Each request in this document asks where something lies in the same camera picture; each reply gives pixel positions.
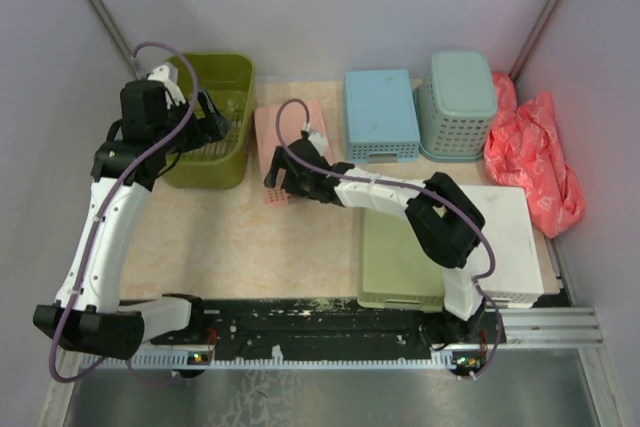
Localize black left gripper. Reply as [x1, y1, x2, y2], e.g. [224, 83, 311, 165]
[155, 87, 231, 156]

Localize salmon pink perforated bin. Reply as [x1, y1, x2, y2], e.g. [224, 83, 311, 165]
[254, 99, 328, 207]

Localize olive green tub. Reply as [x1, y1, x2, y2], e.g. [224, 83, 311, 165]
[164, 52, 256, 189]

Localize light blue perforated bin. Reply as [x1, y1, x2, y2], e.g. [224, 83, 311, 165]
[343, 69, 420, 163]

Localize light green perforated bin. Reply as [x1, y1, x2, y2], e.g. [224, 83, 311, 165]
[357, 209, 444, 313]

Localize pale green perforated basket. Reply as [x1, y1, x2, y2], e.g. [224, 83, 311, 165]
[414, 50, 498, 163]

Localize white plastic bin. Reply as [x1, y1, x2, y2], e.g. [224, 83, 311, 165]
[461, 185, 544, 308]

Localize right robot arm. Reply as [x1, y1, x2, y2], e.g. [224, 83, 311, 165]
[264, 137, 496, 343]

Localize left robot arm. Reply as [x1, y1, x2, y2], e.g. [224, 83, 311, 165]
[33, 77, 229, 360]

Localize red plastic bag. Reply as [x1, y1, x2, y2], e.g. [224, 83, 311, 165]
[484, 73, 586, 238]

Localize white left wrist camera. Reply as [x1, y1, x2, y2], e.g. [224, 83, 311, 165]
[146, 63, 187, 110]

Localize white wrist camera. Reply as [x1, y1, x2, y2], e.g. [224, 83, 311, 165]
[302, 122, 329, 156]
[146, 63, 187, 110]

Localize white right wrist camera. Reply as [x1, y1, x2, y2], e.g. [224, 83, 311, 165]
[302, 122, 329, 156]

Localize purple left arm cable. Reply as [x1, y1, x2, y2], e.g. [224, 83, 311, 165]
[48, 41, 201, 387]

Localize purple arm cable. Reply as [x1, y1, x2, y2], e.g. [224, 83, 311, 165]
[275, 99, 501, 381]
[48, 41, 201, 387]

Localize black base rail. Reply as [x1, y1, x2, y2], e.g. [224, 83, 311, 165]
[152, 298, 505, 361]

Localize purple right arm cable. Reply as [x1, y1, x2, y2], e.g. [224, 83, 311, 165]
[275, 99, 501, 381]

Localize white slotted cable duct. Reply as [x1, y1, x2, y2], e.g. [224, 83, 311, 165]
[79, 345, 489, 369]

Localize aluminium frame rail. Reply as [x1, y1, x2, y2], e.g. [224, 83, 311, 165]
[502, 307, 603, 349]

